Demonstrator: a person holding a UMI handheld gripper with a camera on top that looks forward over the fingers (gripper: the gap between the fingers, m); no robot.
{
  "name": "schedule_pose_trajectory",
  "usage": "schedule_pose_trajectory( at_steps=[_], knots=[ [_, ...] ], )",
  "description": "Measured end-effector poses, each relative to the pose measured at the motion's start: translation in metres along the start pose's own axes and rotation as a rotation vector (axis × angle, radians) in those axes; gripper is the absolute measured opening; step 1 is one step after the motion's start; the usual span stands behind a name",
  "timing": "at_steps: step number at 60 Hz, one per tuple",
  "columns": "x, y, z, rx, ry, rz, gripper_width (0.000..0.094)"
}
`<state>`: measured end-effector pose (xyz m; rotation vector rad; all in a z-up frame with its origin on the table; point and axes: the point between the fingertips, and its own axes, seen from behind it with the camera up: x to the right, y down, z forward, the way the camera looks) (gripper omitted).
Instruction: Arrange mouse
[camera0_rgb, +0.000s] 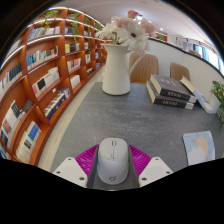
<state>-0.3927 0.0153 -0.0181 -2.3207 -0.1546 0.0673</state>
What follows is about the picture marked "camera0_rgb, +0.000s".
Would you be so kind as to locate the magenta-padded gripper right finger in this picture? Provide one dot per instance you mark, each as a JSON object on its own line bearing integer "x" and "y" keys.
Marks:
{"x": 154, "y": 170}

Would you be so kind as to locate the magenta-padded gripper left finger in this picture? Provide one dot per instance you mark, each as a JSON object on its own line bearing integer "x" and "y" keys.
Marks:
{"x": 70, "y": 171}

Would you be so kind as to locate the white computer mouse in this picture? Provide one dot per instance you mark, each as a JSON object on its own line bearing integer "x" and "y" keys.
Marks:
{"x": 112, "y": 163}

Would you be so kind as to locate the cloud and sun mouse pad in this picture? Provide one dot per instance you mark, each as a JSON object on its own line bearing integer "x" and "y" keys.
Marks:
{"x": 199, "y": 148}

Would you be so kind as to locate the white and blue book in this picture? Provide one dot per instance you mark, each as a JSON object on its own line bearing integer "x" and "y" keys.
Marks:
{"x": 206, "y": 106}

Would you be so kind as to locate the thick white book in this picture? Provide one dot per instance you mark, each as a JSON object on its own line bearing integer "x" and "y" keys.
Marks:
{"x": 191, "y": 88}

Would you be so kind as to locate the orange wooden bookshelf unit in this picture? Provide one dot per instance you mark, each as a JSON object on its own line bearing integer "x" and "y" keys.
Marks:
{"x": 36, "y": 83}

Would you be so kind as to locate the green plant in white pot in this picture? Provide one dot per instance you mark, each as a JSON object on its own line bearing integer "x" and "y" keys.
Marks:
{"x": 218, "y": 96}

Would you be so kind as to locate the tan upholstered chair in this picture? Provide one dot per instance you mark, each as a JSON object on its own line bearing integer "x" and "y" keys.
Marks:
{"x": 180, "y": 71}
{"x": 146, "y": 70}

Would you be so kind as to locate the white jug vase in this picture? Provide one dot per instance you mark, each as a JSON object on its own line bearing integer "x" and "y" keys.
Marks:
{"x": 116, "y": 75}

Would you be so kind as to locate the window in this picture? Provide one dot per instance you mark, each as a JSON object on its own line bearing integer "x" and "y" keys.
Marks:
{"x": 206, "y": 53}

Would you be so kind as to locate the orange wall shelf with plants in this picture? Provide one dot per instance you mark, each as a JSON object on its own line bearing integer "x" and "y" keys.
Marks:
{"x": 160, "y": 36}

